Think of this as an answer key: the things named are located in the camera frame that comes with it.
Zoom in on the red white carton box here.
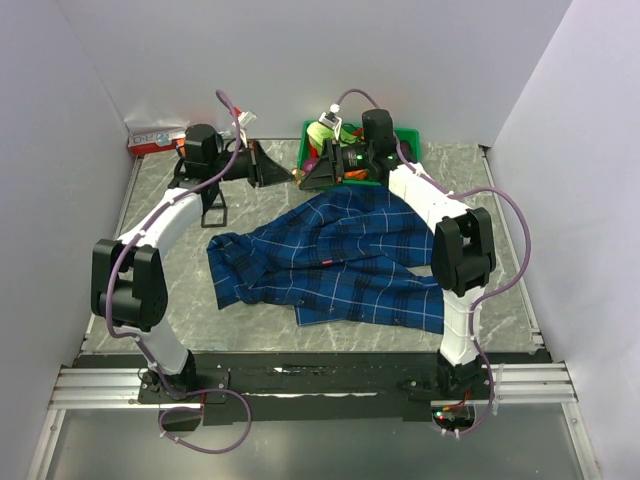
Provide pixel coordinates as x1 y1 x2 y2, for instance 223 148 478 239
126 119 189 157

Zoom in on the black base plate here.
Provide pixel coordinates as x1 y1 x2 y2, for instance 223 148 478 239
74 352 551 429

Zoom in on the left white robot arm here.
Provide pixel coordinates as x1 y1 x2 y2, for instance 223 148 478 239
90 124 293 402

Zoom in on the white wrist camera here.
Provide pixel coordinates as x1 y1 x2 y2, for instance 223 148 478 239
318 103 342 141
235 109 257 146

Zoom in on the purple cable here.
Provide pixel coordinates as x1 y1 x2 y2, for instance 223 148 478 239
332 88 531 437
104 89 254 455

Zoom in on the green plastic crate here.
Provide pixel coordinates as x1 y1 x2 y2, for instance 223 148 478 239
292 121 401 190

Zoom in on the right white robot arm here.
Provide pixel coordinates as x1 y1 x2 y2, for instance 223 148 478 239
299 104 496 399

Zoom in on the small brooch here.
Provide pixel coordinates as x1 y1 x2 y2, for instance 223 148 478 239
292 169 305 181

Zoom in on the aluminium rail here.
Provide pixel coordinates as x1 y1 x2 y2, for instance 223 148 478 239
48 363 578 410

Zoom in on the blue plaid shirt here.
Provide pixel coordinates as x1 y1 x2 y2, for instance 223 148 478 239
207 185 444 334

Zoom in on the orange cylinder bottle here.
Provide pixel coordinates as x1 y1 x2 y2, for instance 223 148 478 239
175 140 187 159

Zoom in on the napa cabbage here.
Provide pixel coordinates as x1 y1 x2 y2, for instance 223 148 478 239
306 121 359 154

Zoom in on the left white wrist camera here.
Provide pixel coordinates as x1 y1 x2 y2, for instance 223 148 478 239
235 109 257 146

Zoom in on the orange pumpkin toy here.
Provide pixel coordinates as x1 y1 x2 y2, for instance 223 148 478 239
345 169 369 181

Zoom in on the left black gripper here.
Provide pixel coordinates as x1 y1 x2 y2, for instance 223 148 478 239
210 139 295 188

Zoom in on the black folding frame stand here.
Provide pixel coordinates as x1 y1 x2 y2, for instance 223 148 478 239
200 183 228 229

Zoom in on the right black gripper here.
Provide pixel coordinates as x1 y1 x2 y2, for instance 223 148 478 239
299 138 374 191

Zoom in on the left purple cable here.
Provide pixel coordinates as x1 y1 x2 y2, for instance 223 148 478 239
104 89 254 455

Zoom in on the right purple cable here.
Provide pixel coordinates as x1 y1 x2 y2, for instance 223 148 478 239
332 88 531 437

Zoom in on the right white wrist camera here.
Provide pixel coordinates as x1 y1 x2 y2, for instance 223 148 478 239
318 103 342 141

